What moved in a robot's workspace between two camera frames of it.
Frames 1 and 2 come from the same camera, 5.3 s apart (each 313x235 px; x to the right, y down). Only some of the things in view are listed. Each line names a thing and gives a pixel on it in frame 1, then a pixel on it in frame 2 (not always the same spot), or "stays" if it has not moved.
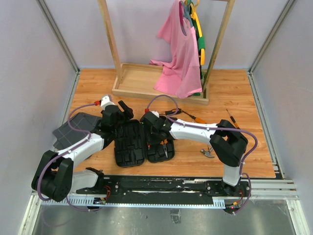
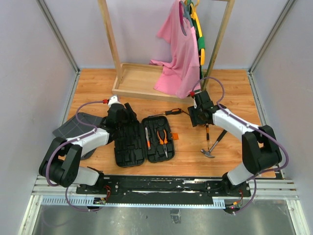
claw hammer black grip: x=208 y=153 stays
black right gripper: x=156 y=140 -> x=192 y=110
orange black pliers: x=164 y=143 stays
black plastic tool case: x=131 y=148 stays
